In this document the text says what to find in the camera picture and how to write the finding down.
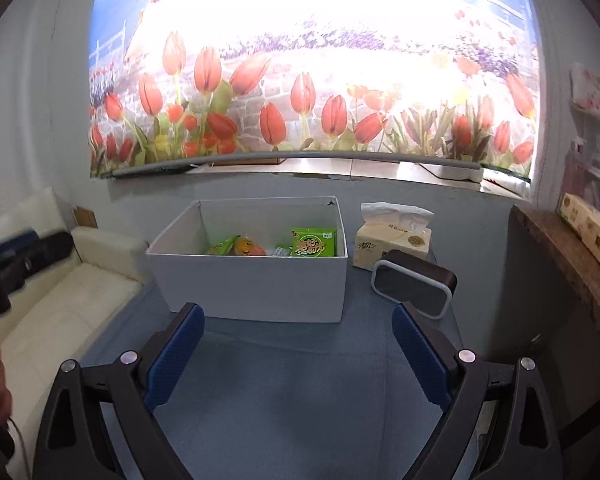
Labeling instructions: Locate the green seaweed snack pack left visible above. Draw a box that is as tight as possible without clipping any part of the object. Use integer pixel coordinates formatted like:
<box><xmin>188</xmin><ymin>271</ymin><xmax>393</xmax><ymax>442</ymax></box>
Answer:
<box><xmin>204</xmin><ymin>235</ymin><xmax>239</xmax><ymax>256</ymax></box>

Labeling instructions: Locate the green seaweed snack pack right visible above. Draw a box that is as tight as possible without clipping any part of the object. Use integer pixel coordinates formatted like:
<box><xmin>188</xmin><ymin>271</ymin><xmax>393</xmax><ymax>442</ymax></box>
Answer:
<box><xmin>291</xmin><ymin>228</ymin><xmax>337</xmax><ymax>258</ymax></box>

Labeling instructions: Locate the grey poster bottom rail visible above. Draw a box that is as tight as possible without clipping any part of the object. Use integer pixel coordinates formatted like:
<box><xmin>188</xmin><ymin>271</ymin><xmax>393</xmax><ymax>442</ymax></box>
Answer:
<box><xmin>108</xmin><ymin>151</ymin><xmax>482</xmax><ymax>179</ymax></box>

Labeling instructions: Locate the green snack pack back side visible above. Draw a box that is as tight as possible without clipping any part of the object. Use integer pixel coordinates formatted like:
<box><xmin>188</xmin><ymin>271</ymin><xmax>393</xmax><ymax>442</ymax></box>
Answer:
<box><xmin>271</xmin><ymin>244</ymin><xmax>292</xmax><ymax>257</ymax></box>

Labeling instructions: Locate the tissue box on shelf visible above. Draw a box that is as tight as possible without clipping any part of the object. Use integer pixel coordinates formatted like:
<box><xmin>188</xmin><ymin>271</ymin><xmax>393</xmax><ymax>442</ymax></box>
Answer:
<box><xmin>558</xmin><ymin>193</ymin><xmax>600</xmax><ymax>264</ymax></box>

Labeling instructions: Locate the black white portable speaker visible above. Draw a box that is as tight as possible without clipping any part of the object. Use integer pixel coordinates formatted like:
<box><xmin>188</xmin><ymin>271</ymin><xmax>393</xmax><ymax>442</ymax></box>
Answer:
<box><xmin>370</xmin><ymin>249</ymin><xmax>458</xmax><ymax>320</ymax></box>

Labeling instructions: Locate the yellow smiley jelly cup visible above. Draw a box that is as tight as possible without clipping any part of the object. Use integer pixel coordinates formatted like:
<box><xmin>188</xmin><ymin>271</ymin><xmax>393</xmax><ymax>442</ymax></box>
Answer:
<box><xmin>233</xmin><ymin>236</ymin><xmax>266</xmax><ymax>256</ymax></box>

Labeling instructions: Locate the blue table cloth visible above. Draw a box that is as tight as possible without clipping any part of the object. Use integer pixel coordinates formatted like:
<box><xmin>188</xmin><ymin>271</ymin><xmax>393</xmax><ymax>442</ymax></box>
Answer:
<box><xmin>78</xmin><ymin>253</ymin><xmax>487</xmax><ymax>480</ymax></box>

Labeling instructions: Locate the tissue pack on table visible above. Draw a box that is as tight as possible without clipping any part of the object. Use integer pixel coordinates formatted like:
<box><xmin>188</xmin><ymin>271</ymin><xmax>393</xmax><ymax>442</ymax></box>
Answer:
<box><xmin>353</xmin><ymin>202</ymin><xmax>434</xmax><ymax>271</ymax></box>

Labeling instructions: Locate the floral storage rack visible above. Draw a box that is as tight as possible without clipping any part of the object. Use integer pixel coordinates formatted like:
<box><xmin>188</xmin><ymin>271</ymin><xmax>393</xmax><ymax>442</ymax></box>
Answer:
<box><xmin>560</xmin><ymin>63</ymin><xmax>600</xmax><ymax>211</ymax></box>

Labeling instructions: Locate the white cardboard box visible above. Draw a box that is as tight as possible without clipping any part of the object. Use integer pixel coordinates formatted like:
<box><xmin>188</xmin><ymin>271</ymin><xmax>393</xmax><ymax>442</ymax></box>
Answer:
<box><xmin>146</xmin><ymin>196</ymin><xmax>348</xmax><ymax>323</ymax></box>

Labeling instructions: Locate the green seaweed snack pack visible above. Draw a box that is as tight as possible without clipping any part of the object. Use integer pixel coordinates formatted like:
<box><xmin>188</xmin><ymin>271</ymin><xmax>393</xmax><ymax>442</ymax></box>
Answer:
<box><xmin>291</xmin><ymin>228</ymin><xmax>337</xmax><ymax>258</ymax></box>
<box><xmin>204</xmin><ymin>235</ymin><xmax>239</xmax><ymax>256</ymax></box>

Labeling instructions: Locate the white leather sofa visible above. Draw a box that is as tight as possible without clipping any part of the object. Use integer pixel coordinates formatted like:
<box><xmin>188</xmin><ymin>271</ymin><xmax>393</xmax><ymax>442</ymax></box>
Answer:
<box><xmin>0</xmin><ymin>186</ymin><xmax>150</xmax><ymax>480</ymax></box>

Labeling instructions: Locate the tulip flower wall poster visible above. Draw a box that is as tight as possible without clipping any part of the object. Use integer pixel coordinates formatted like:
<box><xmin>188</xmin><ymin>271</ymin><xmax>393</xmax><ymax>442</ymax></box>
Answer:
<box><xmin>88</xmin><ymin>0</ymin><xmax>541</xmax><ymax>180</ymax></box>

